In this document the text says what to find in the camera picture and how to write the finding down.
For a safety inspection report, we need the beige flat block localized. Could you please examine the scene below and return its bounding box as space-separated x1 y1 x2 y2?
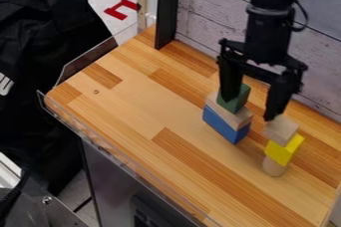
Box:
203 92 255 131

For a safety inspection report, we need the black fabric bag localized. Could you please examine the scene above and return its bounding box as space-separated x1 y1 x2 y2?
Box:
0 0 121 197

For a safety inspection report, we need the green cube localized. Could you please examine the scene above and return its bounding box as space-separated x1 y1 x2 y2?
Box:
214 83 253 115

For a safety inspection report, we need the yellow cube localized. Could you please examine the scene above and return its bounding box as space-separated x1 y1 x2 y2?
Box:
263 132 307 167

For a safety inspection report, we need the red bracket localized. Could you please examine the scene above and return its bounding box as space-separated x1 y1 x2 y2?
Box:
102 0 143 22

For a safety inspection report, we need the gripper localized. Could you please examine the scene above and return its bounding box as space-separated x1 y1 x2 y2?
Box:
215 37 309 122

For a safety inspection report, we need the brown cube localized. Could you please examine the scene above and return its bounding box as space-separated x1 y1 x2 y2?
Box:
260 113 301 147

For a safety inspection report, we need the beige cylinder block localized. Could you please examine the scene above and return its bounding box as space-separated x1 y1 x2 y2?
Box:
260 154 291 178

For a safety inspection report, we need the blue block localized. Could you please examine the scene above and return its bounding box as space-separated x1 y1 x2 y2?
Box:
200 105 252 145

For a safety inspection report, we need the black upright post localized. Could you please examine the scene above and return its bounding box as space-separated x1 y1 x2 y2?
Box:
153 0 183 51

